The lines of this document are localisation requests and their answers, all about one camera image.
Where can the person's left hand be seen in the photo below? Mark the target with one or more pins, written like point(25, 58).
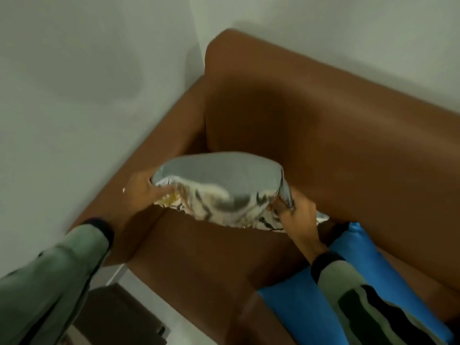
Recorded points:
point(138, 199)

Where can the person's right hand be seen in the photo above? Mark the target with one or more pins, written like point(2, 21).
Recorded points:
point(301, 226)

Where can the person's right thumb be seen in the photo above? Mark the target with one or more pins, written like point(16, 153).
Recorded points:
point(282, 208)

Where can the person's left thumb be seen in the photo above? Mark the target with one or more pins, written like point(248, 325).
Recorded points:
point(162, 192)

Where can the grey floral patterned pillow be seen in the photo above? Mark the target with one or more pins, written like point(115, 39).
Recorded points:
point(222, 190)

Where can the person's right forearm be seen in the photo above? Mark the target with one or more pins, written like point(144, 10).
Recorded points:
point(370, 305)

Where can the person's left forearm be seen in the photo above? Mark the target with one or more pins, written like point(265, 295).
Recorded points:
point(50, 280)

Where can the brown leather sofa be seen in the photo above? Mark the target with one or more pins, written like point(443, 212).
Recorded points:
point(323, 147)

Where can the blue pillow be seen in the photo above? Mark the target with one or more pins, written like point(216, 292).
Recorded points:
point(323, 301)

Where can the dark brown side table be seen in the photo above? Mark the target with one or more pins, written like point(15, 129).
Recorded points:
point(115, 319)

